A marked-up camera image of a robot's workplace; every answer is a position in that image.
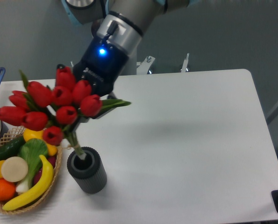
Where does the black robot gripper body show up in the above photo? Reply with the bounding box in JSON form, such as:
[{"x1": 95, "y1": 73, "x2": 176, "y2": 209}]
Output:
[{"x1": 72, "y1": 37, "x2": 129, "y2": 96}]

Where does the red tulip bouquet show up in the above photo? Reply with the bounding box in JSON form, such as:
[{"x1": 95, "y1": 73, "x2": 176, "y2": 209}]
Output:
[{"x1": 0, "y1": 71, "x2": 131, "y2": 160}]

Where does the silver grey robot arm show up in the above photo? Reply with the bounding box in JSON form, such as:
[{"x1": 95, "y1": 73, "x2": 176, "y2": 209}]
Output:
[{"x1": 61, "y1": 0, "x2": 195, "y2": 99}]

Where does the dark grey ribbed vase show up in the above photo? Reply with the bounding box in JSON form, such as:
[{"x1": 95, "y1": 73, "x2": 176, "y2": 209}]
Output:
[{"x1": 67, "y1": 147, "x2": 107, "y2": 194}]

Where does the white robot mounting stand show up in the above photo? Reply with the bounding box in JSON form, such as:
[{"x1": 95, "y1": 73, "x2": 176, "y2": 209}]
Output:
[{"x1": 71, "y1": 45, "x2": 156, "y2": 79}]

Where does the yellow bell pepper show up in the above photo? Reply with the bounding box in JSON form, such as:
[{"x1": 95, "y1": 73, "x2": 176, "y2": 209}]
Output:
[{"x1": 23, "y1": 129, "x2": 58, "y2": 156}]

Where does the purple red vegetable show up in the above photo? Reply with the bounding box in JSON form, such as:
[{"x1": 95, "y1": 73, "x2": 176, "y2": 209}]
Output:
[{"x1": 33, "y1": 155, "x2": 57, "y2": 185}]

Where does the green bok choy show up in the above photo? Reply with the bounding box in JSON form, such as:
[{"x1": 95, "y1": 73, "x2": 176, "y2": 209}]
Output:
[{"x1": 16, "y1": 138, "x2": 48, "y2": 195}]

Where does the green cucumber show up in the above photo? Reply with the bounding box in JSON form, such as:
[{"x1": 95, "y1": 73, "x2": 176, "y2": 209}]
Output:
[{"x1": 0, "y1": 136, "x2": 25, "y2": 161}]

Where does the yellow banana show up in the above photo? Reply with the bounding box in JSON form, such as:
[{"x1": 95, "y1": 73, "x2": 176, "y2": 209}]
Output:
[{"x1": 2, "y1": 155, "x2": 54, "y2": 211}]

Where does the woven wicker basket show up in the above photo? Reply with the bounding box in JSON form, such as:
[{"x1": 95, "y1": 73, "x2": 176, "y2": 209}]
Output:
[{"x1": 0, "y1": 126, "x2": 62, "y2": 215}]

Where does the beige round radish slice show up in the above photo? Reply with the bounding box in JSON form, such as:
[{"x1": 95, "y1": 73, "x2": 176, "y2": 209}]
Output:
[{"x1": 1, "y1": 156, "x2": 29, "y2": 182}]

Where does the orange fruit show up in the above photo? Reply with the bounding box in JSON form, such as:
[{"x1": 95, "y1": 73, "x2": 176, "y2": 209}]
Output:
[{"x1": 0, "y1": 179, "x2": 16, "y2": 201}]

